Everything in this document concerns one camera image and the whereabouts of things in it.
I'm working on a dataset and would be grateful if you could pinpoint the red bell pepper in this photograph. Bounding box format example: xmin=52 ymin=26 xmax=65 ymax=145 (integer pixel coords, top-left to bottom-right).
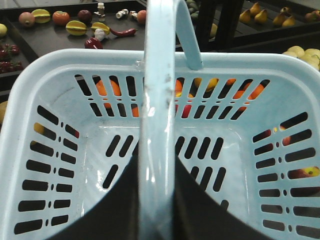
xmin=84 ymin=37 xmax=103 ymax=49

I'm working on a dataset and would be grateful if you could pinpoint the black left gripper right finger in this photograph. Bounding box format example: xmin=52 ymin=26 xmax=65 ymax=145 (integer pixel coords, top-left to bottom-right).
xmin=173 ymin=155 xmax=270 ymax=240

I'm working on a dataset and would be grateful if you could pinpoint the red chili pepper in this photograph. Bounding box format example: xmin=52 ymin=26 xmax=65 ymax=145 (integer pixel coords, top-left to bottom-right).
xmin=109 ymin=28 xmax=137 ymax=38

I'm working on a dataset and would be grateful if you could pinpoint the white garlic bulb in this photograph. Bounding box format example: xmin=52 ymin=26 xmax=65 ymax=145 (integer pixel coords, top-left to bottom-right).
xmin=94 ymin=28 xmax=107 ymax=42

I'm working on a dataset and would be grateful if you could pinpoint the light blue plastic basket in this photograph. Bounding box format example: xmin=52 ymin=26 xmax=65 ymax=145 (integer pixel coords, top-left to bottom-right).
xmin=0 ymin=0 xmax=320 ymax=240

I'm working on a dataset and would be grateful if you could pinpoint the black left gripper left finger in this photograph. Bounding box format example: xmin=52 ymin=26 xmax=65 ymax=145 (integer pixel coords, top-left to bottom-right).
xmin=51 ymin=143 xmax=139 ymax=240

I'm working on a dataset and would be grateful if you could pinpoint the black wooden produce stand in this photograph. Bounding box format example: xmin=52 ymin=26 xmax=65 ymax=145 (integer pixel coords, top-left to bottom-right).
xmin=0 ymin=0 xmax=320 ymax=131

